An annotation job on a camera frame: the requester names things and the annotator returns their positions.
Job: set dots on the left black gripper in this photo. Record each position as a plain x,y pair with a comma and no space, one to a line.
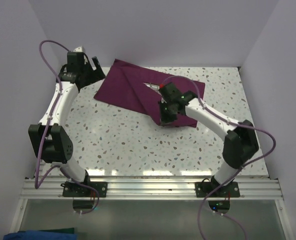
96,75

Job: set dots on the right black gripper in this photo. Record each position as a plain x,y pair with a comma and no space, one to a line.
165,119

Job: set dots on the purple cloth wrap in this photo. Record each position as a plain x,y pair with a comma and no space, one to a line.
125,87

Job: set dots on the steel instrument tray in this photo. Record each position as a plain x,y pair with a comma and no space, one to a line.
154,87

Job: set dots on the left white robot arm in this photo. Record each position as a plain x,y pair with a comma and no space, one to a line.
49,139

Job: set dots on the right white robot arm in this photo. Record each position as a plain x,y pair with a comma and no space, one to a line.
239,138

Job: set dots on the green cloth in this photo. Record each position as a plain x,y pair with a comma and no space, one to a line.
70,230

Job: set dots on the blue cloth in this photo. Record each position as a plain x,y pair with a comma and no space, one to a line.
39,235

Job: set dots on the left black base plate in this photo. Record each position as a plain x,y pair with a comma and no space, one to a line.
73,190

